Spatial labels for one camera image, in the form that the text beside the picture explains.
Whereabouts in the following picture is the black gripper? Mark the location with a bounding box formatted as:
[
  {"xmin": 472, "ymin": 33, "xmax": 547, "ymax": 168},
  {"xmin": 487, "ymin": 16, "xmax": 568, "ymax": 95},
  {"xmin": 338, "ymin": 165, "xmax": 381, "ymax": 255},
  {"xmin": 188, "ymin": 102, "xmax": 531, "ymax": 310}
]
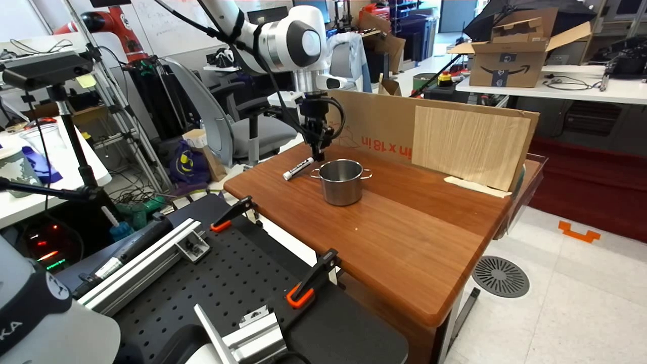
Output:
[{"xmin": 295, "ymin": 92, "xmax": 346, "ymax": 164}]

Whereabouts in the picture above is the black white marker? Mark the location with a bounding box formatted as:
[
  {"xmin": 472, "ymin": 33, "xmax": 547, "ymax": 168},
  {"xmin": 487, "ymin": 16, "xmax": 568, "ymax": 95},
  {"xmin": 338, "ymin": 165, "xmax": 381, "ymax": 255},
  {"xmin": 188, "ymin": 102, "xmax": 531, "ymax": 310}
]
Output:
[{"xmin": 280, "ymin": 156, "xmax": 318, "ymax": 184}]

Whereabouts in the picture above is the stainless steel pot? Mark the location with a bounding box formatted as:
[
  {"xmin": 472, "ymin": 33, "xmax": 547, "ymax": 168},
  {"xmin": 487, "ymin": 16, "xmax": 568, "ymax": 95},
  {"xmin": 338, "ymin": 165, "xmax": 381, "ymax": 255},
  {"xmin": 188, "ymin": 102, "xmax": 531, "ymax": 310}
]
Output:
[{"xmin": 309, "ymin": 157, "xmax": 373, "ymax": 208}]

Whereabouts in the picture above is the black office chair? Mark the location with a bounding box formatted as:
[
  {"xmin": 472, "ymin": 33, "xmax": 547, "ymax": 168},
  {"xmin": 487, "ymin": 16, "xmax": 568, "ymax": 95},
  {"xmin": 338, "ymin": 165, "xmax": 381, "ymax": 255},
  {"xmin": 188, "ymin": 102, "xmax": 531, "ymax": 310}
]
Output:
[{"xmin": 224, "ymin": 67, "xmax": 307, "ymax": 168}]

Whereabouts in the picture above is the orange black bar clamp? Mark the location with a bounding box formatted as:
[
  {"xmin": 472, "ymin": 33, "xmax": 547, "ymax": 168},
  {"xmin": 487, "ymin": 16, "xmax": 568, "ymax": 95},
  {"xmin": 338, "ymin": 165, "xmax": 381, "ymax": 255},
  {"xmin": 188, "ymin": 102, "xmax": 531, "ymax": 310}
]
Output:
[
  {"xmin": 282, "ymin": 246, "xmax": 342, "ymax": 311},
  {"xmin": 208, "ymin": 193, "xmax": 262, "ymax": 236}
]

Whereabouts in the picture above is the blue bag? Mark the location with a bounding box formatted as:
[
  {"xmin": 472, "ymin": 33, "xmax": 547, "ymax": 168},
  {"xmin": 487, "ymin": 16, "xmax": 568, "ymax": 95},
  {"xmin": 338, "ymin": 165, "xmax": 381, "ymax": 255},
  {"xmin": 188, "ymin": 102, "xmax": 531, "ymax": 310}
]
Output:
[{"xmin": 163, "ymin": 135, "xmax": 214, "ymax": 191}]

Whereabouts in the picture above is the light plywood board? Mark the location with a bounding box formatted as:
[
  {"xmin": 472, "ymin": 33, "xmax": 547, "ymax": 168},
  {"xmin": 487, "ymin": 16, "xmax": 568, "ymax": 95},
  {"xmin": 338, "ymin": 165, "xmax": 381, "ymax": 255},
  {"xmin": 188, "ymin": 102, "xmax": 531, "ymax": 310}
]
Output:
[{"xmin": 411, "ymin": 102, "xmax": 531, "ymax": 191}]

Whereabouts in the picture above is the white foam strip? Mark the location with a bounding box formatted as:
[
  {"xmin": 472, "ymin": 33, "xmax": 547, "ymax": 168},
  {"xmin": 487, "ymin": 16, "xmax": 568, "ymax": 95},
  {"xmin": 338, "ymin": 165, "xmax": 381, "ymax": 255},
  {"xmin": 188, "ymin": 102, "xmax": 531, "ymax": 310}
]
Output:
[{"xmin": 441, "ymin": 174, "xmax": 516, "ymax": 201}]

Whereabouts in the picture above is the black perforated breadboard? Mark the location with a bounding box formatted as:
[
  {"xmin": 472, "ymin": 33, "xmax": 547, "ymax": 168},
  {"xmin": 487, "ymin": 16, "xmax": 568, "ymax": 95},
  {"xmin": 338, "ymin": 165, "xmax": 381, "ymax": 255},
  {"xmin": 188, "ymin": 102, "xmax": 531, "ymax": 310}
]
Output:
[{"xmin": 109, "ymin": 221, "xmax": 342, "ymax": 364}]

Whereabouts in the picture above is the open printed cardboard box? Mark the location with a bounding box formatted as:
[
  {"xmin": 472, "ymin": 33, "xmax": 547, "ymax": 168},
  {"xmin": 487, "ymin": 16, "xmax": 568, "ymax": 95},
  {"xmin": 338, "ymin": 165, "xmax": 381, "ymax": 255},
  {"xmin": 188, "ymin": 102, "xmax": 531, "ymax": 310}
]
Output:
[{"xmin": 447, "ymin": 6, "xmax": 596, "ymax": 90}]

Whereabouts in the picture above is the round floor drain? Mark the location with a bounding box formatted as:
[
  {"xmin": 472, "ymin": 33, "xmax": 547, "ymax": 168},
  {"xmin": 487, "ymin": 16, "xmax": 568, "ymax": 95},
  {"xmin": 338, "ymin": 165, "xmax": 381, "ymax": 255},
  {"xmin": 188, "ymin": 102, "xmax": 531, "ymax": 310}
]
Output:
[{"xmin": 472, "ymin": 255, "xmax": 531, "ymax": 300}]

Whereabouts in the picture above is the white work table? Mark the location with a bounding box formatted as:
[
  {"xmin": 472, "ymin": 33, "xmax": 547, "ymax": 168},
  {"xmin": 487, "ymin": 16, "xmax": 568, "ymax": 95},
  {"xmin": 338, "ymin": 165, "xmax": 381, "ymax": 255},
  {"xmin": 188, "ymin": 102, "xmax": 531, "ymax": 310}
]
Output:
[{"xmin": 454, "ymin": 63, "xmax": 647, "ymax": 106}]

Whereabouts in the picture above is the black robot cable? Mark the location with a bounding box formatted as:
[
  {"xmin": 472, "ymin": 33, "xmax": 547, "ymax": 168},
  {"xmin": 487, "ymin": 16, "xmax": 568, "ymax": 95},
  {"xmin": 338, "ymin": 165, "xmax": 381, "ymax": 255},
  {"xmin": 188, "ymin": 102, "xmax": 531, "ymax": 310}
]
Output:
[{"xmin": 326, "ymin": 95, "xmax": 348, "ymax": 139}]

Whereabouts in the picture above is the metal rail bracket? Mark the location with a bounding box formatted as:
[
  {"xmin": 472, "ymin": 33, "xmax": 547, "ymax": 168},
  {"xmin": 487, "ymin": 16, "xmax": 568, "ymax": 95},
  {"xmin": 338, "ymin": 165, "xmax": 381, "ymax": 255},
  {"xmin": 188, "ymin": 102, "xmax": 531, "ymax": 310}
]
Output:
[{"xmin": 176, "ymin": 230, "xmax": 212, "ymax": 265}]

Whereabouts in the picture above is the aluminium extrusion rail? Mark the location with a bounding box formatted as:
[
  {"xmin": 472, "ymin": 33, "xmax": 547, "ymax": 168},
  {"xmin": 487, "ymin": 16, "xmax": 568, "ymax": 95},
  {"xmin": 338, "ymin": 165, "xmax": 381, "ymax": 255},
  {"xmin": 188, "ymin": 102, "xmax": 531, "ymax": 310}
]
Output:
[
  {"xmin": 192, "ymin": 300, "xmax": 291, "ymax": 364},
  {"xmin": 75, "ymin": 216, "xmax": 206, "ymax": 317}
]

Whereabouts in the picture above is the black camera tripod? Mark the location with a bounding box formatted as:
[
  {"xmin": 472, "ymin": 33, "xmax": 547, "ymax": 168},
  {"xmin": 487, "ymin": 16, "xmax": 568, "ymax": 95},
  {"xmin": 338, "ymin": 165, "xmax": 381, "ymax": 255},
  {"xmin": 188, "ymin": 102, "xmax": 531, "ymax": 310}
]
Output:
[{"xmin": 0, "ymin": 49, "xmax": 105, "ymax": 208}]

